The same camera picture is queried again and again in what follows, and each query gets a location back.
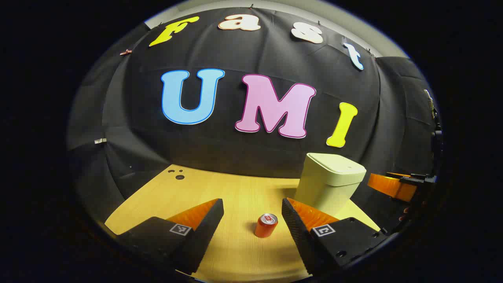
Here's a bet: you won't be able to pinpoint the pale green desktop garbage bin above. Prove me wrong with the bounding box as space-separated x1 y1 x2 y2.
294 153 367 217

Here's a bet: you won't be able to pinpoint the black backdrop cloth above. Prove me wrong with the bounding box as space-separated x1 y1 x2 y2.
67 7 442 236

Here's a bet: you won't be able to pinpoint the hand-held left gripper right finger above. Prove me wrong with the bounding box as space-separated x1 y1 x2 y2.
281 198 389 276

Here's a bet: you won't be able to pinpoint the red pop can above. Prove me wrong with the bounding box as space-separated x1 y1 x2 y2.
254 213 279 238

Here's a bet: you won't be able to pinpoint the wooden desktop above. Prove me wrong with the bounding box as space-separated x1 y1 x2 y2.
104 164 382 283

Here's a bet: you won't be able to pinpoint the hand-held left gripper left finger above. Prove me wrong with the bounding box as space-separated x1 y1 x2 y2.
118 198 224 276

